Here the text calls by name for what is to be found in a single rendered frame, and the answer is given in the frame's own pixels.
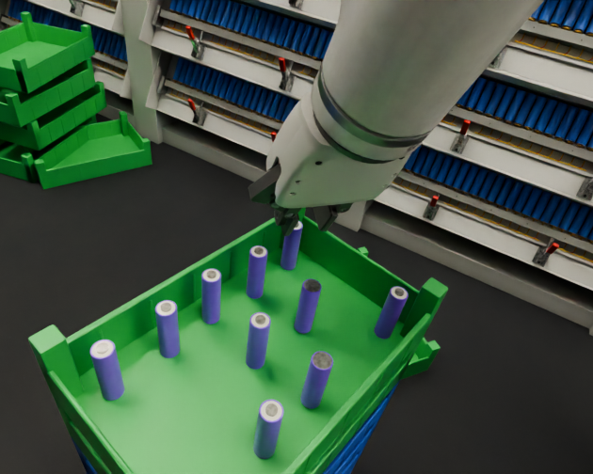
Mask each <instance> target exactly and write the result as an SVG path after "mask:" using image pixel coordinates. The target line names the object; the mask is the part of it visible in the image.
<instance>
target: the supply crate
mask: <svg viewBox="0 0 593 474"><path fill-rule="evenodd" d="M305 211H306V207H305V208H302V209H301V210H300V211H299V212H298V216H299V220H298V221H300V222H301V223H302V225H303V229H302V233H301V239H300V244H299V249H298V254H297V259H296V267H295V268H294V269H293V270H285V269H283V268H282V267H281V266H280V260H281V254H282V248H283V241H284V236H283V234H282V230H281V226H277V225H276V221H275V217H274V218H272V219H270V220H269V221H267V222H265V223H263V224H262V225H261V226H259V227H258V228H256V229H253V230H252V231H250V232H248V233H247V234H245V235H243V236H241V237H240V238H238V239H236V240H234V241H233V242H231V243H229V244H228V245H225V246H223V247H222V248H220V249H219V250H218V251H216V252H214V253H212V254H211V255H209V256H207V257H206V258H204V259H202V260H200V261H198V262H196V263H194V264H193V265H191V266H189V267H188V268H186V269H184V270H183V271H182V272H180V273H178V274H177V275H175V276H172V277H171V278H169V279H167V280H166V281H164V282H162V283H160V284H159V285H157V286H155V287H153V288H152V289H150V290H148V291H147V292H144V293H143V294H141V295H140V296H138V297H137V298H135V299H133V300H131V301H130V302H128V303H126V304H125V305H123V306H121V307H119V308H117V309H115V310H113V311H112V312H110V313H108V314H107V315H105V316H104V317H102V318H101V319H99V320H97V321H96V322H94V323H92V324H90V325H88V326H86V327H84V328H83V329H81V330H79V331H78V332H76V333H74V334H72V335H71V336H69V337H67V338H65V337H64V336H63V335H62V333H61V332H60V331H59V330H58V329H57V327H56V326H55V325H53V324H52V325H50V326H48V327H46V328H44V329H43V330H41V331H40V332H38V333H36V334H34V335H33V336H31V337H29V338H28V341H29V343H30V345H31V348H32V350H33V352H34V354H35V357H36V359H37V361H38V363H39V365H40V369H41V371H42V373H43V376H44V378H45V380H46V382H47V385H48V387H49V388H50V390H51V393H52V394H53V396H54V397H55V398H56V400H57V401H58V403H59V404H60V405H61V407H62V408H63V409H64V411H65V412H66V413H67V415H68V416H69V417H70V419H71V420H72V421H73V423H74V424H75V425H76V427H77V428H78V429H79V431H80V432H81V433H82V435H83V436H84V437H85V439H86V440H87V441H88V443H89V444H90V446H91V447H92V448H93V449H94V450H95V451H96V453H97V454H98V455H99V457H100V458H101V459H102V461H103V462H104V463H105V465H106V466H107V467H108V469H109V470H110V471H111V473H112V474H306V473H307V472H308V471H309V470H310V469H311V468H312V466H313V465H314V464H315V463H316V462H317V460H318V459H319V458H320V457H321V456H322V455H323V453H324V452H325V451H326V450H327V449H328V448H329V446H330V445H331V444H332V443H333V442H334V440H335V439H336V438H337V437H338V436H339V435H340V434H341V433H342V431H343V430H344V429H345V427H346V426H347V425H348V424H349V423H350V422H351V420H352V419H353V418H354V417H356V416H357V414H358V413H359V412H360V411H361V410H362V408H363V407H364V406H365V405H366V404H367V403H368V401H369V400H370V399H371V398H372V397H373V396H374V395H375V393H376V392H377V391H378V390H379V388H380V387H381V386H382V385H383V384H384V383H385V381H386V380H387V379H388V378H389V377H390V376H391V374H392V373H393V372H394V371H395V369H396V368H397V367H398V366H399V365H400V364H401V363H402V361H403V360H404V359H405V358H406V357H407V355H408V354H409V353H410V352H411V351H412V349H413V348H414V347H415V346H416V345H417V344H418V342H419V341H420V340H421V339H422V338H423V337H424V335H425V332H426V330H427V328H428V327H429V325H430V323H431V322H432V320H433V318H434V316H435V314H436V312H437V310H438V308H439V306H440V304H441V302H442V300H443V298H444V296H445V295H446V293H447V291H448V287H446V286H445V285H443V284H441V283H440V282H439V281H438V280H436V279H435V278H433V277H431V278H430V279H429V280H428V281H427V282H426V283H425V284H424V285H423V286H422V288H421V289H420V291H418V290H416V289H415V288H413V287H412V286H410V285H409V284H408V283H407V282H405V281H404V280H402V279H401V278H399V277H398V276H395V275H394V274H392V273H391V272H389V271H388V270H386V269H385V268H383V267H382V266H380V265H379V264H377V263H376V262H374V261H372V260H371V259H369V258H368V257H366V256H365V255H363V254H362V253H360V251H358V250H357V249H355V248H354V247H352V246H350V245H348V244H347V243H345V242H344V241H342V240H341V239H339V238H338V237H336V236H335V235H333V234H332V233H330V232H329V231H321V230H319V228H318V226H317V224H316V223H315V222H313V221H312V220H311V219H310V218H308V217H306V216H305ZM256 245H260V246H263V247H265V248H266V249H267V261H266V268H265V276H264V290H263V295H262V296H261V297H260V298H257V299H253V298H250V297H248V296H247V293H246V291H247V280H248V259H249V251H250V249H251V248H252V247H254V246H256ZM211 268H212V269H217V270H218V271H219V272H220V273H221V298H220V319H219V321H218V322H217V323H215V324H207V323H205V322H204V321H203V319H202V312H201V274H202V273H203V271H205V270H207V269H211ZM306 279H315V280H317V281H318V282H320V284H321V286H322V289H321V292H320V296H319V300H318V304H317V308H316V312H315V315H314V319H313V326H312V329H311V331H310V332H308V333H299V332H297V331H296V330H295V326H294V324H295V319H296V316H297V307H298V302H299V297H300V294H301V289H302V284H303V282H304V281H305V280H306ZM394 286H399V287H402V288H404V289H405V290H406V291H407V292H408V294H409V297H408V299H407V302H406V304H405V305H404V307H403V309H402V312H401V314H400V316H399V318H398V321H397V323H396V325H395V327H394V329H393V332H392V334H391V336H390V337H389V338H388V339H381V338H379V337H378V336H377V335H376V333H375V326H376V324H377V320H378V318H379V315H380V313H381V310H382V309H383V306H384V304H385V301H386V299H387V296H388V294H389V291H390V289H391V288H392V287H394ZM164 300H170V301H173V302H174V303H175V304H176V305H177V311H178V325H179V340H180V352H179V354H178V355H176V356H175V357H173V358H165V357H163V356H161V354H160V348H159V340H158V332H157V324H156V316H155V307H156V305H157V304H158V303H159V302H161V301H164ZM257 312H262V313H265V314H267V315H268V316H269V317H270V320H271V324H270V330H269V336H268V343H267V349H266V355H265V362H264V365H263V366H262V367H261V368H260V369H257V370H254V369H252V368H250V367H249V366H248V365H247V363H246V355H247V346H248V329H249V319H250V317H251V316H252V315H253V314H254V313H257ZM99 340H111V341H113V342H114V344H115V347H116V351H117V356H118V360H119V363H120V371H121V375H122V380H123V383H124V392H123V394H122V396H121V397H119V398H118V399H117V400H114V401H109V400H106V399H105V398H104V397H103V394H102V391H101V388H100V385H99V382H98V378H97V375H96V372H95V369H94V366H93V363H92V359H91V356H90V352H89V350H90V348H91V346H92V345H93V344H94V343H95V342H97V341H99ZM319 351H323V352H326V353H328V354H330V355H331V357H332V359H333V366H332V369H331V372H330V375H329V379H328V382H327V385H326V388H325V391H324V394H323V397H322V400H321V403H320V404H319V405H318V406H317V407H316V408H314V409H310V408H307V407H305V406H304V405H303V404H302V402H301V400H300V397H301V393H302V389H303V387H304V383H305V379H306V376H307V372H308V368H309V366H310V362H311V358H312V355H313V354H314V353H316V352H319ZM266 400H276V401H278V402H280V403H281V405H282V407H283V410H284V413H283V418H282V422H281V426H280V433H279V437H278V441H277V446H276V449H275V452H274V454H273V455H272V456H271V457H270V458H268V459H261V458H259V457H258V456H256V454H255V453H254V450H253V444H254V437H255V432H256V426H257V419H258V414H259V408H260V405H261V404H262V403H263V402H264V401H266Z"/></svg>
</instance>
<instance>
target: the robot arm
mask: <svg viewBox="0 0 593 474"><path fill-rule="evenodd" d="M543 1H544V0H341V7H340V15H339V19H338V23H337V25H336V28H335V31H334V33H333V36H332V38H331V41H330V43H329V47H328V49H327V51H326V53H325V56H324V59H323V61H322V63H321V66H320V68H319V71H318V73H317V75H316V77H315V80H314V82H313V88H312V92H308V93H306V94H305V95H304V96H303V97H302V98H301V100H300V101H299V102H298V103H297V104H296V106H295V107H294V109H293V110H292V111H291V113H290V114H289V116H288V117H287V119H286V120H285V122H283V124H282V126H281V128H280V131H279V132H278V134H277V136H276V138H275V140H274V142H273V145H272V147H271V149H270V151H269V153H268V155H267V158H266V169H267V171H268V172H266V173H265V174H264V175H263V176H262V177H261V178H260V179H258V180H257V181H256V182H254V183H253V184H251V185H250V186H249V187H248V191H249V196H250V200H251V201H253V202H258V203H263V204H266V203H269V205H270V207H271V208H274V209H276V210H275V212H274V216H275V221H276V225H277V226H281V230H282V234H283V236H289V235H290V234H291V233H292V231H293V230H294V228H295V226H296V224H297V222H298V220H299V216H298V212H299V211H300V210H301V209H302V208H305V207H313V211H314V214H315V218H316V222H317V226H318V228H319V230H321V231H327V230H328V229H329V227H330V226H331V225H332V223H333V222H334V221H335V219H336V218H337V217H338V213H345V212H347V211H349V209H350V207H351V206H352V204H353V203H354V202H361V201H366V200H370V199H373V198H376V197H378V196H379V195H380V194H381V193H382V192H383V191H384V190H385V189H387V188H389V187H390V184H391V183H392V181H393V180H394V179H395V177H396V176H397V175H398V173H399V172H400V171H401V169H402V168H403V166H404V165H405V163H406V162H407V160H408V158H409V157H410V155H411V153H412V152H414V151H415V150H416V149H417V148H418V147H420V146H421V145H422V143H423V141H424V140H425V139H426V138H427V136H428V135H429V134H430V133H431V132H432V130H433V129H434V128H435V127H436V126H437V125H438V124H439V123H440V121H441V120H442V119H443V118H444V117H445V115H446V114H447V113H448V112H449V111H450V110H451V108H452V107H453V106H454V105H455V104H456V103H457V101H458V100H459V99H460V98H461V97H462V95H463V94H464V93H465V92H466V91H467V90H468V88H469V87H470V86H471V85H472V84H473V82H474V81H475V80H476V79H477V78H478V77H479V75H480V74H481V73H482V72H483V71H484V70H485V68H486V67H487V66H488V65H489V64H490V63H491V61H492V60H493V59H494V58H495V57H496V56H497V55H498V54H499V53H500V52H501V51H502V50H503V48H504V47H505V46H506V45H507V44H508V42H509V41H510V40H511V39H512V38H513V37H514V35H515V34H516V33H517V32H518V31H519V30H520V28H521V27H522V26H523V25H524V24H525V22H526V21H527V20H528V19H529V18H530V17H531V15H532V14H533V13H534V12H535V11H536V10H537V8H538V7H539V6H540V5H541V4H542V2H543Z"/></svg>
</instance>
